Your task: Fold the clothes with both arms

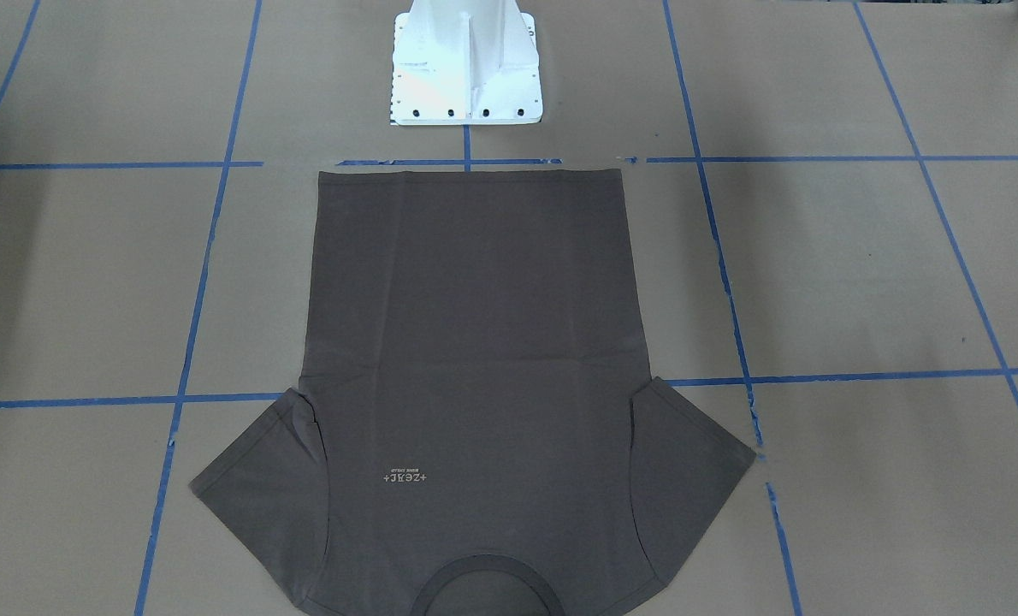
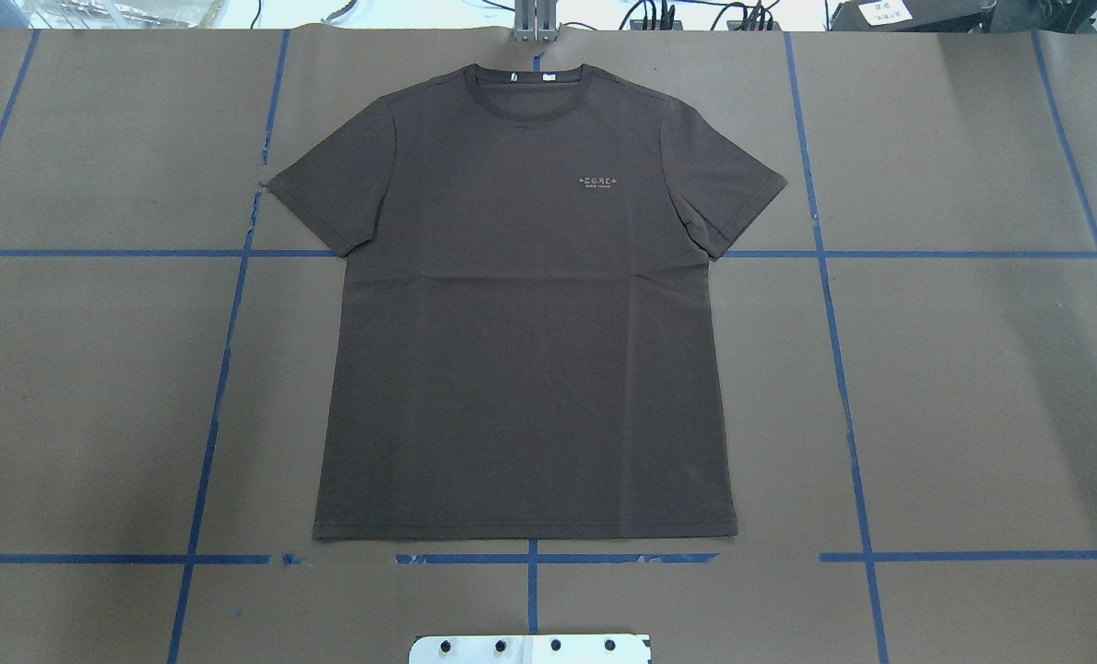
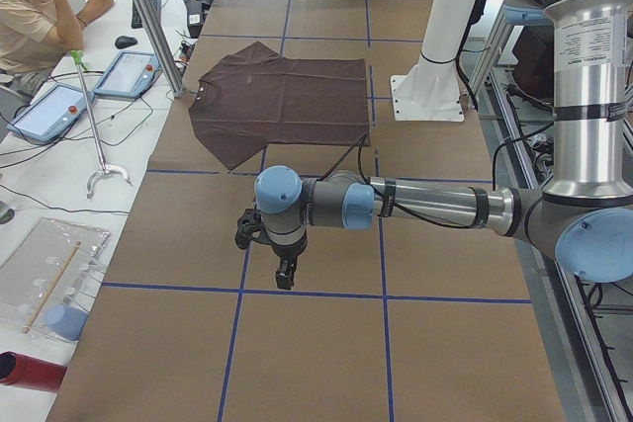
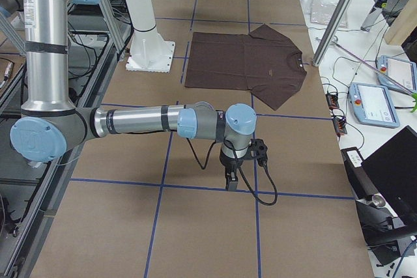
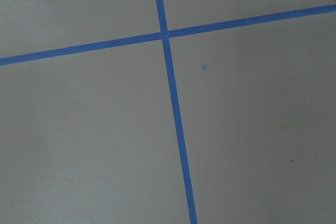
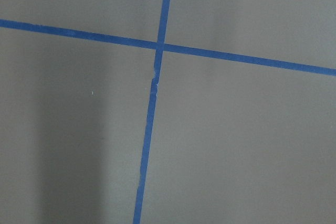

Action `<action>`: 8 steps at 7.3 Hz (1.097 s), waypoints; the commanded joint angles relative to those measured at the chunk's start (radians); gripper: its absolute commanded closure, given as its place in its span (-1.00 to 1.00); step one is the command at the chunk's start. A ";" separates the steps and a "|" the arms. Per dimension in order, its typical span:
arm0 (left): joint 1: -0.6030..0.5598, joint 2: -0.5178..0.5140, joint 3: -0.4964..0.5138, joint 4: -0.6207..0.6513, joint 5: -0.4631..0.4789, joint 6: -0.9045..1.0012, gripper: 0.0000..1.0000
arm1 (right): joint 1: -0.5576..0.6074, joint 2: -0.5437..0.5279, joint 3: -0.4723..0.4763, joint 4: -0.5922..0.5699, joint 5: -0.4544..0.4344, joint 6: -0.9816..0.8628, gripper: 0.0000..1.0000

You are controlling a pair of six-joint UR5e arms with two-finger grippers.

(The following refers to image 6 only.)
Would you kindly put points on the brown paper table cover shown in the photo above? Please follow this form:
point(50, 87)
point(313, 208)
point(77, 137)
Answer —
point(232, 142)

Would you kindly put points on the blue tape grid line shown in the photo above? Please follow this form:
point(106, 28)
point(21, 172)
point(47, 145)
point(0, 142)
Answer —
point(160, 44)

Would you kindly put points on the blue tape cross line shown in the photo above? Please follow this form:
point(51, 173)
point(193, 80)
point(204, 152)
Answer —
point(166, 47)

